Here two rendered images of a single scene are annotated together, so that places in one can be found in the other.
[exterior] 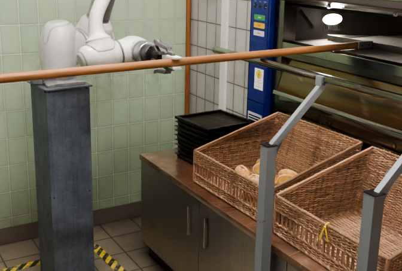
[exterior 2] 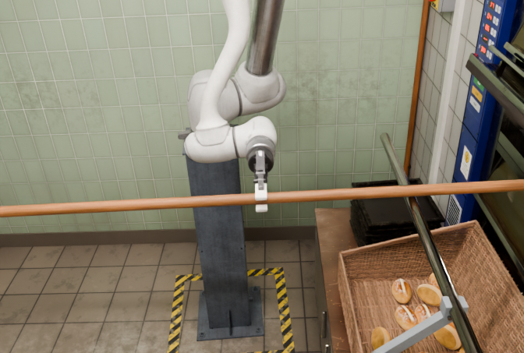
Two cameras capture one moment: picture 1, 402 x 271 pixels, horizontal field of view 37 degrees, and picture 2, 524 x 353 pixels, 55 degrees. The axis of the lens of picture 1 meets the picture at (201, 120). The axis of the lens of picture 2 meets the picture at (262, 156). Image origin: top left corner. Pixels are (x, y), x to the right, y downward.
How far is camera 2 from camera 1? 1.39 m
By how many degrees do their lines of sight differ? 34
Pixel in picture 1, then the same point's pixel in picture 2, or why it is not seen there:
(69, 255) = (221, 299)
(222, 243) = not seen: outside the picture
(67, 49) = not seen: hidden behind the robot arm
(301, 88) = (506, 210)
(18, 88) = not seen: hidden behind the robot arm
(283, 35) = (504, 121)
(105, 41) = (213, 133)
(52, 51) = (194, 111)
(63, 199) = (211, 253)
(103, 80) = (306, 104)
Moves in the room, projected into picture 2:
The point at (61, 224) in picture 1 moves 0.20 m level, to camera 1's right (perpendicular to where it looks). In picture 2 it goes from (211, 273) to (249, 290)
